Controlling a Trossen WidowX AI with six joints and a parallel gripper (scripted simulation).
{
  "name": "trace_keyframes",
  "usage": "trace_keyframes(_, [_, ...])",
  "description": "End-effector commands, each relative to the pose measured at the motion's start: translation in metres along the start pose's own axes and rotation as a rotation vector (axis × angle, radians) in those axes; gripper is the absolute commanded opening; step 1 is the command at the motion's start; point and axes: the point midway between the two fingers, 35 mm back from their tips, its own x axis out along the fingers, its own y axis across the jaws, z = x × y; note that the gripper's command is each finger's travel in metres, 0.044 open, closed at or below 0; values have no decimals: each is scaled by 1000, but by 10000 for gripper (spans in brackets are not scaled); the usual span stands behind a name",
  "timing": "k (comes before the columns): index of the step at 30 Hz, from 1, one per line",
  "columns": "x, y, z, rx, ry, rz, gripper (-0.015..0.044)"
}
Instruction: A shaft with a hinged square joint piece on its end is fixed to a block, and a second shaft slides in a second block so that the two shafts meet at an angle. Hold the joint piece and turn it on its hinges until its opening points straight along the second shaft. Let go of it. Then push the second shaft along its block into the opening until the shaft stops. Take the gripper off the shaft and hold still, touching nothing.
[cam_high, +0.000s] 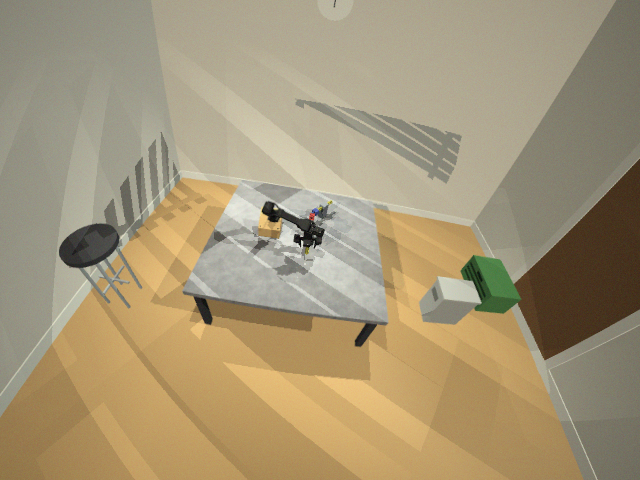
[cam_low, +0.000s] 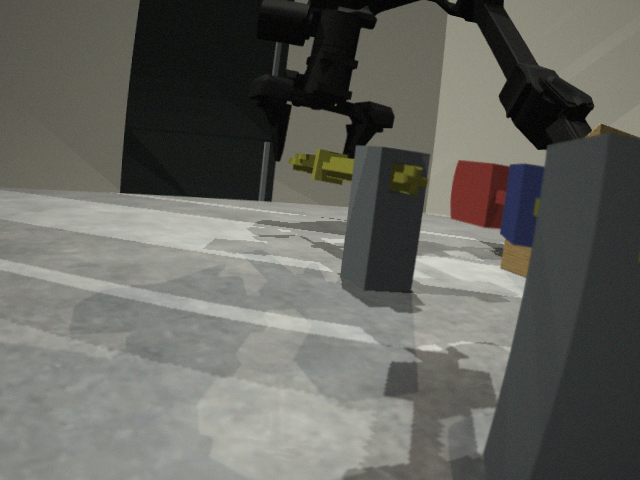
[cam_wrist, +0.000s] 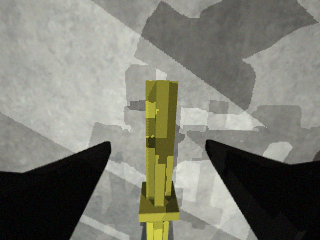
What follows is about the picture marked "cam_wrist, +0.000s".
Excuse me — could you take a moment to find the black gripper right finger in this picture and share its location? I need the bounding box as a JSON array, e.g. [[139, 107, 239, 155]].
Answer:
[[205, 140, 320, 240]]

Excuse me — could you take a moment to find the dark grey block with yellow shaft through it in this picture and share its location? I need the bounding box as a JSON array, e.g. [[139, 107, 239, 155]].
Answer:
[[139, 80, 180, 240]]

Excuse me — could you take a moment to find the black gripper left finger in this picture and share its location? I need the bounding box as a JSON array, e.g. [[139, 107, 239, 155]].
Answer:
[[0, 141, 111, 240]]

